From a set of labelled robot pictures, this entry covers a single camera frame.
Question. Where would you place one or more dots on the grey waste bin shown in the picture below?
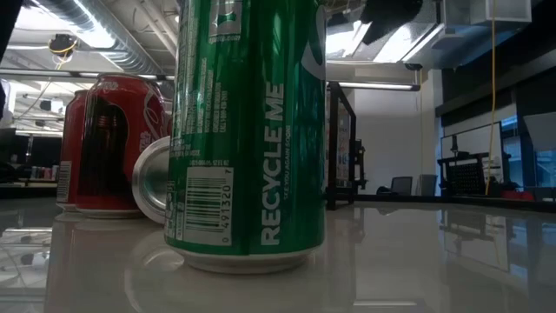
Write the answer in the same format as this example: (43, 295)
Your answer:
(428, 184)

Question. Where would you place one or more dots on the large grey ventilation duct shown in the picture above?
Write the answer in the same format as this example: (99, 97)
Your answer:
(434, 39)

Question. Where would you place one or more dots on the tall slim silver can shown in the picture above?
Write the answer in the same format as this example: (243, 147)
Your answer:
(150, 182)

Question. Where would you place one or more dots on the red cola can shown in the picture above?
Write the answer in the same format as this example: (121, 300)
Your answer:
(113, 143)
(69, 148)

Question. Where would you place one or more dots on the black ceiling camera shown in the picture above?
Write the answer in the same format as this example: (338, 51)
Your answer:
(63, 44)

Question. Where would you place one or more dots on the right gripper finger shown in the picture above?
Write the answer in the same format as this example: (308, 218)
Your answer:
(391, 17)

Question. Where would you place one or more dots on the black pegboard cart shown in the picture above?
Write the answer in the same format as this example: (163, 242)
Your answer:
(467, 178)

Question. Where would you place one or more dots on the green soda can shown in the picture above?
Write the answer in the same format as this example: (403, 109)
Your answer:
(243, 130)

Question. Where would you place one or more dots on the grey office chair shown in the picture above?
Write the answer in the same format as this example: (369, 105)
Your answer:
(400, 186)

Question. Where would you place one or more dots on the spiral silver air duct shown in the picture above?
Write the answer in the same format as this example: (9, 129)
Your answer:
(126, 48)

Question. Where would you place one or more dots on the linear ceiling light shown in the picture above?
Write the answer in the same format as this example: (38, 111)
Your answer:
(43, 73)
(378, 86)

